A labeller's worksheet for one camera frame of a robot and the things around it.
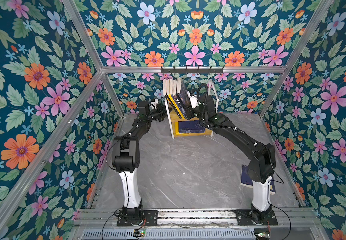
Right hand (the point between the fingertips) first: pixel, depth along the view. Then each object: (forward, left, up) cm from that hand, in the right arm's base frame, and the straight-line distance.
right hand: (187, 102), depth 83 cm
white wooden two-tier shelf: (+15, -15, +2) cm, 21 cm away
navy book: (+3, -3, -26) cm, 26 cm away
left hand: (+3, +8, -4) cm, 10 cm away
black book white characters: (-3, +6, +6) cm, 8 cm away
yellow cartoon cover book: (-3, +8, +5) cm, 10 cm away
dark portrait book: (-2, +3, +5) cm, 6 cm away
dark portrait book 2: (-11, -2, +3) cm, 11 cm away
